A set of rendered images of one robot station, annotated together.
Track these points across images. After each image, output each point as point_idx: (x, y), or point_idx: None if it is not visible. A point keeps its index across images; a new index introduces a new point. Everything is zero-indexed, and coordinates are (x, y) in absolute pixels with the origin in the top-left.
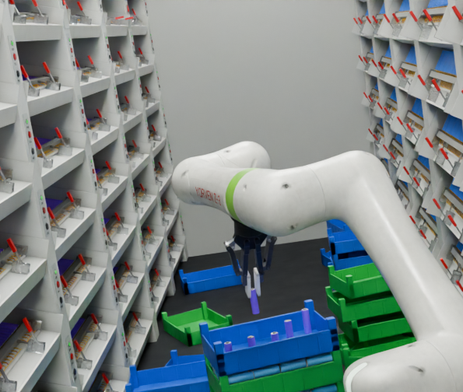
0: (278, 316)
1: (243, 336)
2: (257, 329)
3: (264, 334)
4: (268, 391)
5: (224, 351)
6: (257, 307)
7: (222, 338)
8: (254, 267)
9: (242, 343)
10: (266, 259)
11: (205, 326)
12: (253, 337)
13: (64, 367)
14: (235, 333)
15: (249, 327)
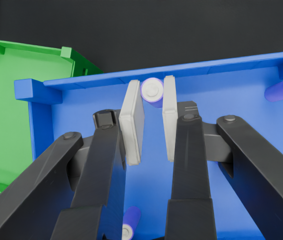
0: (218, 65)
1: (129, 80)
2: (162, 75)
3: (177, 75)
4: None
5: (85, 116)
6: (162, 105)
7: (82, 85)
8: (170, 115)
9: (126, 83)
10: (238, 190)
11: (30, 98)
12: (130, 236)
13: None
14: (109, 80)
15: (142, 75)
